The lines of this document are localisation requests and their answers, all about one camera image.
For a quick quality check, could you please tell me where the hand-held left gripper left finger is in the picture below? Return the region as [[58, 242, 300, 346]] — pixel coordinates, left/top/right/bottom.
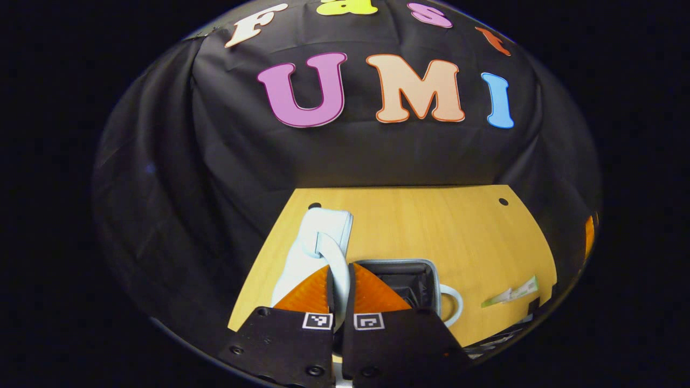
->
[[217, 264, 337, 388]]

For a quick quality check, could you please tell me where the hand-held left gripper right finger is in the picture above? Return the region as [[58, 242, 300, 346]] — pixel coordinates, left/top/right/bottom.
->
[[342, 262, 475, 388]]

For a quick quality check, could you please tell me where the white skin care packet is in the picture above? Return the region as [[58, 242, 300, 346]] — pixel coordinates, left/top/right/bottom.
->
[[466, 334, 521, 359]]

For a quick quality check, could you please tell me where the white tube with green cap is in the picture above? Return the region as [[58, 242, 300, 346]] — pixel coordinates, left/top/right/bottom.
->
[[481, 276, 540, 309]]

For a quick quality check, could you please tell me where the black backdrop cloth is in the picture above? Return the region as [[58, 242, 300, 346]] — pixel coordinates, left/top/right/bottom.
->
[[92, 0, 602, 345]]

